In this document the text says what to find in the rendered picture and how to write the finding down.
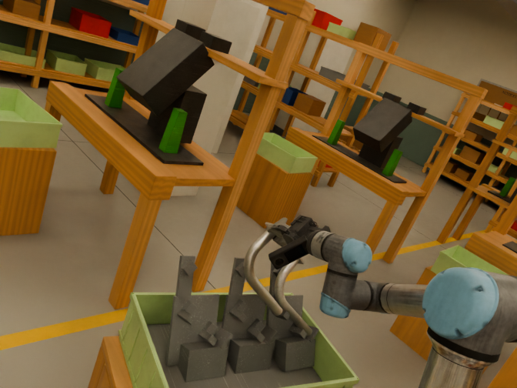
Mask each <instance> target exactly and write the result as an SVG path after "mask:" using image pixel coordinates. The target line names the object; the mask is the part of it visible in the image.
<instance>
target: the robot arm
mask: <svg viewBox="0 0 517 388"><path fill-rule="evenodd" d="M287 220H288V219H287V218H282V219H280V220H279V221H278V222H276V223H274V224H271V225H268V226H267V227H266V229H267V231H268V232H271V233H272V234H276V235H277V236H279V237H280V238H279V237H277V236H274V237H273V238H272V239H273V241H275V242H276V243H277V244H279V245H280V246H281V248H279V249H277V250H276V251H274V252H272V253H269V260H270V261H271V263H272V265H273V266H274V267H275V269H281V268H282V267H283V266H286V265H288V264H289V263H292V262H294V261H296V260H297V259H300V258H302V257H303V256H306V255H308V254H310V255H312V256H314V257H315V258H317V259H320V260H323V261H326V262H328V263H329V264H328V268H327V272H326V275H325V282H324V286H323V289H322V293H321V294H322V296H321V301H320V306H319V308H320V310H321V311H322V312H323V313H324V314H326V315H328V316H332V317H335V318H340V319H344V318H347V317H348V316H349V313H350V312H351V309H354V310H363V311H370V312H377V313H384V314H396V315H402V316H413V317H418V318H424V319H425V321H426V322H427V324H428V326H429V328H428V330H427V335H428V337H429V339H430V340H431V342H432V348H431V351H430V354H429V358H428V360H427V363H426V365H425V369H424V372H423V374H422V378H421V381H420V384H419V388H477V387H478V384H479V381H480V379H481V376H482V372H483V370H484V368H485V367H486V366H490V365H492V364H496V363H497V362H498V360H499V357H500V354H501V352H502V348H503V346H504V343H505V342H506V343H517V276H510V275H504V274H500V273H492V272H487V271H484V270H481V269H477V268H472V267H465V268H462V267H454V268H449V269H446V270H444V271H442V272H440V273H438V274H437V275H436V276H435V277H434V278H433V279H432V280H431V281H430V282H429V284H428V285H419V284H401V283H377V282H371V281H365V280H359V279H357V276H358V273H363V272H365V271H366V270H367V269H368V267H369V264H371V261H372V251H371V249H370V247H369V246H368V245H367V244H366V243H364V242H361V241H358V240H357V239H354V238H349V237H346V236H340V235H338V234H334V233H331V231H330V228H329V227H328V226H324V227H323V228H322V229H321V228H319V226H317V223H316V222H314V221H313V220H312V218H310V217H307V216H301V215H299V216H298V217H297V218H296V219H295V220H294V221H293V222H291V223H290V224H291V226H290V227H289V226H288V225H286V223H287ZM315 223H316V224H315ZM281 237H282V238H281Z"/></svg>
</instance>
